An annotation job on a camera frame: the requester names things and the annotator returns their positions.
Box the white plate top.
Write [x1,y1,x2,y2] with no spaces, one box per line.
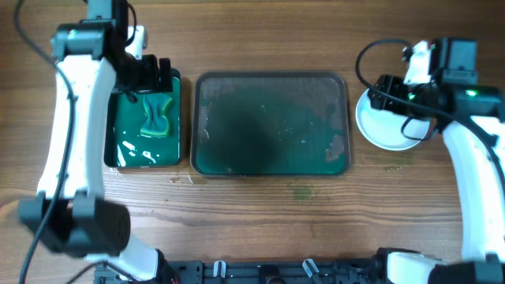
[355,89,430,151]

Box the green yellow sponge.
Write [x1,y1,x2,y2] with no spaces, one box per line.
[140,93,173,138]

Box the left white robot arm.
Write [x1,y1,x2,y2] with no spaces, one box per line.
[18,21,181,283]

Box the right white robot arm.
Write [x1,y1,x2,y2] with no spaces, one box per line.
[357,75,504,283]

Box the small green water tray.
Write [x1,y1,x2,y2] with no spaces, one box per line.
[103,69,182,168]

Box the large dark serving tray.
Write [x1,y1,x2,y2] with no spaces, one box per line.
[190,71,352,178]

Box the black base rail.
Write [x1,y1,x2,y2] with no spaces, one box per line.
[93,258,395,284]

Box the left black cable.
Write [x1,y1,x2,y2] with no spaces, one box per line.
[13,0,78,284]

